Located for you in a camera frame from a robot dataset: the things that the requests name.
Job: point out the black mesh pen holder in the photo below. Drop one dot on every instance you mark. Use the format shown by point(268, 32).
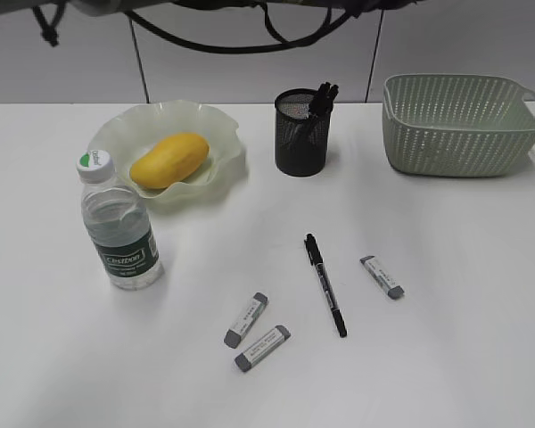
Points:
point(308, 157)

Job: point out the clear plastic water bottle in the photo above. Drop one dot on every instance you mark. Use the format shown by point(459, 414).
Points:
point(117, 223)

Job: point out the white grey eraser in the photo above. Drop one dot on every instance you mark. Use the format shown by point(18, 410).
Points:
point(386, 282)
point(245, 320)
point(262, 347)

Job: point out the green woven plastic basket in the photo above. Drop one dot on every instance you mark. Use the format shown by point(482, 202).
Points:
point(456, 125)

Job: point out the yellow mango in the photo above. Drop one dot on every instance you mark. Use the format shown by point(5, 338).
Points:
point(171, 160)

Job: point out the pale green wavy plate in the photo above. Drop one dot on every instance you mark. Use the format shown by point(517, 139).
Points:
point(137, 130)

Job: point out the black marker pen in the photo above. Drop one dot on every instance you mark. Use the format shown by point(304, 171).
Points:
point(303, 132)
point(317, 262)
point(322, 102)

